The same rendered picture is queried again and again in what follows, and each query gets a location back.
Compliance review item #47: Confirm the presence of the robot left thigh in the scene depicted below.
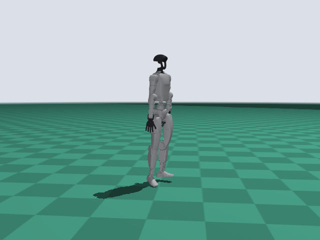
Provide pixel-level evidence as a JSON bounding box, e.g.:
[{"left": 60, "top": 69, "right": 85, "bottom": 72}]
[{"left": 158, "top": 113, "right": 173, "bottom": 150}]

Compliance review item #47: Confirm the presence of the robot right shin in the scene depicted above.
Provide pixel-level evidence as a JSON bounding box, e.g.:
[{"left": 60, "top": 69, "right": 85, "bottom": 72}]
[{"left": 148, "top": 145, "right": 158, "bottom": 178}]

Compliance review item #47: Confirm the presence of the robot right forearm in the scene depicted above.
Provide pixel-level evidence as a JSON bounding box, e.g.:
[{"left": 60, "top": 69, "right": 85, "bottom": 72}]
[{"left": 148, "top": 94, "right": 155, "bottom": 119}]

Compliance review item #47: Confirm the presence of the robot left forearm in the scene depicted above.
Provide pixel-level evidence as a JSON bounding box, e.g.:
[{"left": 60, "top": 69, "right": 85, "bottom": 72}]
[{"left": 166, "top": 98, "right": 172, "bottom": 113}]

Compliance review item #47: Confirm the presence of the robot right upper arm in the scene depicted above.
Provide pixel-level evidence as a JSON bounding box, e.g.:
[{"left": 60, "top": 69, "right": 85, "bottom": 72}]
[{"left": 149, "top": 74, "right": 159, "bottom": 101}]

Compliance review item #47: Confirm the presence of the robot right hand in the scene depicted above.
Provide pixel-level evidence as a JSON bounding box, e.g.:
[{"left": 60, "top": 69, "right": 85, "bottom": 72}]
[{"left": 145, "top": 114, "right": 157, "bottom": 133}]

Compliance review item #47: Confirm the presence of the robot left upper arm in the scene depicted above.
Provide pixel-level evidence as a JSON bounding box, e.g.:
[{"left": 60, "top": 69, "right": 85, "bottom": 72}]
[{"left": 168, "top": 74, "right": 173, "bottom": 99}]

